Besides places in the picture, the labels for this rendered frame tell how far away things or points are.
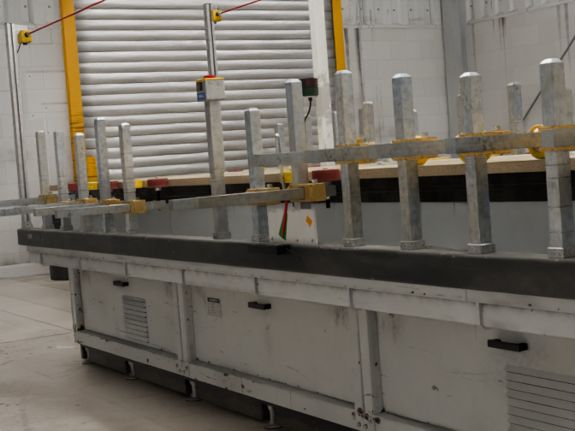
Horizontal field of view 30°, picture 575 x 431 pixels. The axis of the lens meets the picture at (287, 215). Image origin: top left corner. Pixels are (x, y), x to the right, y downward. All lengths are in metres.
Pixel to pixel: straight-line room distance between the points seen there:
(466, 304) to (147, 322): 2.43
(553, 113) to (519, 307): 0.44
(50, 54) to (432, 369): 8.32
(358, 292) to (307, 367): 0.77
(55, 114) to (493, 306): 8.73
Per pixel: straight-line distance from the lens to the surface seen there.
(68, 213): 4.02
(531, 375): 2.73
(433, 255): 2.53
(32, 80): 10.86
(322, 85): 4.68
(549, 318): 2.34
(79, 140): 4.62
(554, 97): 2.24
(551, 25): 12.36
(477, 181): 2.43
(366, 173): 3.03
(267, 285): 3.29
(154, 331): 4.69
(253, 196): 2.91
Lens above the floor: 0.94
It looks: 3 degrees down
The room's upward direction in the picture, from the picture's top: 4 degrees counter-clockwise
